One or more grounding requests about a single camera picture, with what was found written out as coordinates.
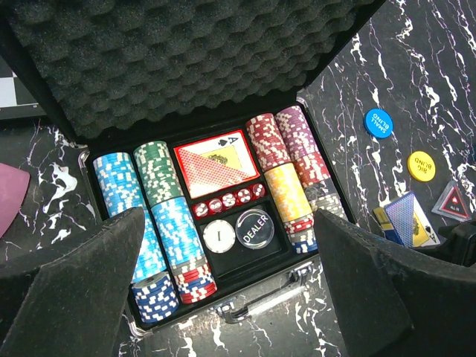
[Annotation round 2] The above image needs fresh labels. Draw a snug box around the clear dealer button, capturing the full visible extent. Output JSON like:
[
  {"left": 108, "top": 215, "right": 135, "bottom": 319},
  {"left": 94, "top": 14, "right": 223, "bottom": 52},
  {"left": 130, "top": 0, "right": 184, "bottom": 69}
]
[{"left": 235, "top": 208, "right": 274, "bottom": 250}]

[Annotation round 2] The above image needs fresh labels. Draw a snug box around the blue small blind button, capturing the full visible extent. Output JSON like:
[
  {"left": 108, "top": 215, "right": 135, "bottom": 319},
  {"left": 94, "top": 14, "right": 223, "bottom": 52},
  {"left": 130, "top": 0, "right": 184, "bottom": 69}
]
[{"left": 364, "top": 109, "right": 393, "bottom": 139}]

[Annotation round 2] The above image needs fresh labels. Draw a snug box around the blue playing card deck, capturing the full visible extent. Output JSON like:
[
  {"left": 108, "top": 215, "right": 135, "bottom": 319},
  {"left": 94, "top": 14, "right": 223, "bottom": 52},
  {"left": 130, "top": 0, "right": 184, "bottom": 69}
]
[{"left": 373, "top": 191, "right": 441, "bottom": 248}]

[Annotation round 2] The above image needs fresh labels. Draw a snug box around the black poker chip case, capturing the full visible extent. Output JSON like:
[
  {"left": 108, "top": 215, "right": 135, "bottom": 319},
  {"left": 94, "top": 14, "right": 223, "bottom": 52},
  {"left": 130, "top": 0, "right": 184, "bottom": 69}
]
[{"left": 0, "top": 0, "right": 387, "bottom": 338}]

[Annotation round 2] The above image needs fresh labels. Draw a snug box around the light blue chip column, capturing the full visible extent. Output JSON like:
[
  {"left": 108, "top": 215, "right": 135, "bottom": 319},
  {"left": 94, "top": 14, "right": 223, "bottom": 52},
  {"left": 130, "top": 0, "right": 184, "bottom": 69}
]
[{"left": 91, "top": 150, "right": 180, "bottom": 324}]

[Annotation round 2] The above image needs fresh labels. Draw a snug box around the purple and red chip column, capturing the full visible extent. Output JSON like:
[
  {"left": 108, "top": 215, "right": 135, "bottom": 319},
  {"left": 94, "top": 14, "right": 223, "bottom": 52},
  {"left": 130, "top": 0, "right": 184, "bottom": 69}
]
[{"left": 275, "top": 106, "right": 348, "bottom": 220}]

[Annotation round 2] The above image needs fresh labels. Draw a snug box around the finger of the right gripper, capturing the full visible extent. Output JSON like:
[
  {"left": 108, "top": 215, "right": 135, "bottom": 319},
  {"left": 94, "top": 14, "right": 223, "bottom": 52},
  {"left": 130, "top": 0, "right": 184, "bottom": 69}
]
[{"left": 423, "top": 219, "right": 475, "bottom": 266}]

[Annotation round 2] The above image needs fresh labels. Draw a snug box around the white round chip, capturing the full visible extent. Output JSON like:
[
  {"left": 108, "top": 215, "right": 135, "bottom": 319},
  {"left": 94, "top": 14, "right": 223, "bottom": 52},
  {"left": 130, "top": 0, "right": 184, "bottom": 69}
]
[{"left": 203, "top": 219, "right": 236, "bottom": 254}]

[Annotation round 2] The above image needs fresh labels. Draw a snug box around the green and blue chip column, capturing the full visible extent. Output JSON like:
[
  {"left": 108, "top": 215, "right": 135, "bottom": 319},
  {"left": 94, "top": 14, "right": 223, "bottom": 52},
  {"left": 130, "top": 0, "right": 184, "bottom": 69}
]
[{"left": 133, "top": 141, "right": 217, "bottom": 304}]

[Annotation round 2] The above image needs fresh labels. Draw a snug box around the red playing card deck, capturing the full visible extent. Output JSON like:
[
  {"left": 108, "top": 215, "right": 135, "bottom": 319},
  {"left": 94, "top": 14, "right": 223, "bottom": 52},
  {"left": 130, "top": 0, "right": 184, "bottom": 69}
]
[{"left": 174, "top": 129, "right": 260, "bottom": 199}]

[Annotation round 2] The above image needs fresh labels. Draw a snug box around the yellow big blind button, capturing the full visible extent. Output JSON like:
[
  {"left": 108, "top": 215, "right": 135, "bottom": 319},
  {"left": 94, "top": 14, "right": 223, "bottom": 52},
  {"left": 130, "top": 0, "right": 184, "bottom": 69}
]
[{"left": 407, "top": 150, "right": 436, "bottom": 182}]

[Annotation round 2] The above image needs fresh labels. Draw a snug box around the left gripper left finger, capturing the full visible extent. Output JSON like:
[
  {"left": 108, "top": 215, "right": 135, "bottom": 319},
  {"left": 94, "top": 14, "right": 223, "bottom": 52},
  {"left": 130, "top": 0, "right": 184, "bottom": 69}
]
[{"left": 1, "top": 208, "right": 144, "bottom": 356}]

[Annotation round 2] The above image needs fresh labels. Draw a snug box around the pink wedge box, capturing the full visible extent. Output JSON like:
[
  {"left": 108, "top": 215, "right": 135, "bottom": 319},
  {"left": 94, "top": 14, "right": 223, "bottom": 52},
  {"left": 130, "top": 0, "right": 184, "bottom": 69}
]
[{"left": 0, "top": 163, "right": 30, "bottom": 237}]

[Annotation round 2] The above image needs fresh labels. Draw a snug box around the row of red dice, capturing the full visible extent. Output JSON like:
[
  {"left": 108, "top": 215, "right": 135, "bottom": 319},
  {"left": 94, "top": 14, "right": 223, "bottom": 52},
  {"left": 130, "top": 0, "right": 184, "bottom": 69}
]
[{"left": 192, "top": 182, "right": 266, "bottom": 219}]

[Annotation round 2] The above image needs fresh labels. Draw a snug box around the checkerboard mat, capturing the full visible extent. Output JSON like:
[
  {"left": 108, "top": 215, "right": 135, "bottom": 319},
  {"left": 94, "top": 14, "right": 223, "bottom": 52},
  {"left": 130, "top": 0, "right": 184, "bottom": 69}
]
[{"left": 0, "top": 58, "right": 45, "bottom": 120}]

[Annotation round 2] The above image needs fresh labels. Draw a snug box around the triangular all-in button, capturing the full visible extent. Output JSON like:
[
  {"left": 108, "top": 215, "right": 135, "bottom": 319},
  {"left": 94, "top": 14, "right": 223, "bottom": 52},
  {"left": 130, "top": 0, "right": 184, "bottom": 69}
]
[{"left": 431, "top": 181, "right": 471, "bottom": 222}]

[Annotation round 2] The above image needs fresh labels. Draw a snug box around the red and yellow chip column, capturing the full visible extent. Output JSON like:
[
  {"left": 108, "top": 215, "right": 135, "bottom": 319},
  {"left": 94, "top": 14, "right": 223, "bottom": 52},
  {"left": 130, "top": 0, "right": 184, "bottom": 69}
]
[{"left": 245, "top": 113, "right": 318, "bottom": 254}]

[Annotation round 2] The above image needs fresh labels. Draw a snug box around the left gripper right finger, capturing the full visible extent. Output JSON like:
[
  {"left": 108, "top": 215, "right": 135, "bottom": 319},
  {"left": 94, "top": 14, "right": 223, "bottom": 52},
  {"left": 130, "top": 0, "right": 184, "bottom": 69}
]
[{"left": 314, "top": 210, "right": 475, "bottom": 356}]

